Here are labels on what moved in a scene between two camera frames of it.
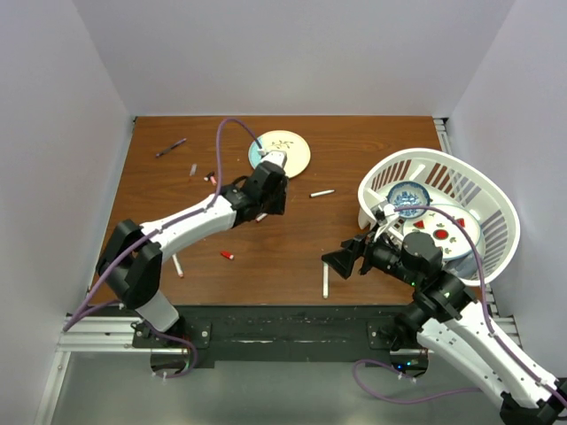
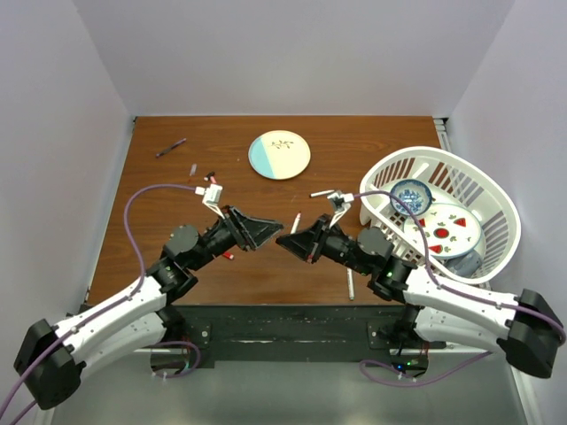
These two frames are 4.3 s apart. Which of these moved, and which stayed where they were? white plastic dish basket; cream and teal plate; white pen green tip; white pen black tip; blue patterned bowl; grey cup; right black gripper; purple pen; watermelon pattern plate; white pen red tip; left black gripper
Moved: white pen red tip; left black gripper; white pen green tip; right black gripper
Stayed: white pen black tip; cream and teal plate; white plastic dish basket; purple pen; watermelon pattern plate; blue patterned bowl; grey cup
